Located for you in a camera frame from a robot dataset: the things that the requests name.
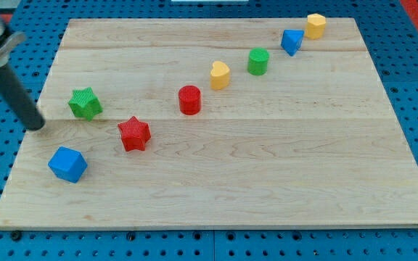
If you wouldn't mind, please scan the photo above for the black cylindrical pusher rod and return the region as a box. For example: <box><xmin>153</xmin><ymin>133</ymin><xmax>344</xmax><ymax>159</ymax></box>
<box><xmin>0</xmin><ymin>64</ymin><xmax>45</xmax><ymax>131</ymax></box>

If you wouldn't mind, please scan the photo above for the green star block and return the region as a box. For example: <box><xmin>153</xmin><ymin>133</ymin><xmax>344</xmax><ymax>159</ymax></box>
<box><xmin>68</xmin><ymin>87</ymin><xmax>103</xmax><ymax>121</ymax></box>

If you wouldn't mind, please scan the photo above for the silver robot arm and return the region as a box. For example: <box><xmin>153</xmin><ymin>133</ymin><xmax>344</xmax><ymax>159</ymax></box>
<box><xmin>0</xmin><ymin>18</ymin><xmax>45</xmax><ymax>131</ymax></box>

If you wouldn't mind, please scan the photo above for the red star block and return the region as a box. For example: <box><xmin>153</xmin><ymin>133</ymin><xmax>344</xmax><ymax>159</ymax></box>
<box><xmin>118</xmin><ymin>116</ymin><xmax>151</xmax><ymax>152</ymax></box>

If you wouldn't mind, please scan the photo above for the blue cube block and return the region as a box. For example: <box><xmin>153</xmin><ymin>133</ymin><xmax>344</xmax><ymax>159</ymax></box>
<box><xmin>48</xmin><ymin>146</ymin><xmax>88</xmax><ymax>183</ymax></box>

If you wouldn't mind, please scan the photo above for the red cylinder block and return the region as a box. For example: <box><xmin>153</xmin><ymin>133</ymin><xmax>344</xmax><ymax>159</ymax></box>
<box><xmin>178</xmin><ymin>85</ymin><xmax>201</xmax><ymax>115</ymax></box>

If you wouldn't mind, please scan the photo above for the wooden board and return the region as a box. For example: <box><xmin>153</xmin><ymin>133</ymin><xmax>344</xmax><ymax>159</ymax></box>
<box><xmin>0</xmin><ymin>18</ymin><xmax>418</xmax><ymax>231</ymax></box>

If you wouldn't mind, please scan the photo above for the yellow heart block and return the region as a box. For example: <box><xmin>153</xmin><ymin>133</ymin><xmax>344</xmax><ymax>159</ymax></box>
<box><xmin>210</xmin><ymin>61</ymin><xmax>231</xmax><ymax>90</ymax></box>

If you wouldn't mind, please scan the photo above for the green cylinder block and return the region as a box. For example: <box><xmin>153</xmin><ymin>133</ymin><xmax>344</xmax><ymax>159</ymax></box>
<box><xmin>247</xmin><ymin>48</ymin><xmax>270</xmax><ymax>75</ymax></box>

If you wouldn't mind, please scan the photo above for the blue triangle block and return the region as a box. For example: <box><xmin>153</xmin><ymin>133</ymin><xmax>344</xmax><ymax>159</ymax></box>
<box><xmin>280</xmin><ymin>29</ymin><xmax>304</xmax><ymax>57</ymax></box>

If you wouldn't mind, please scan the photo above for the yellow pentagon block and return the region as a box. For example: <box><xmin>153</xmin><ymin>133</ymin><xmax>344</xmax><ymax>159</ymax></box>
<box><xmin>305</xmin><ymin>13</ymin><xmax>327</xmax><ymax>39</ymax></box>

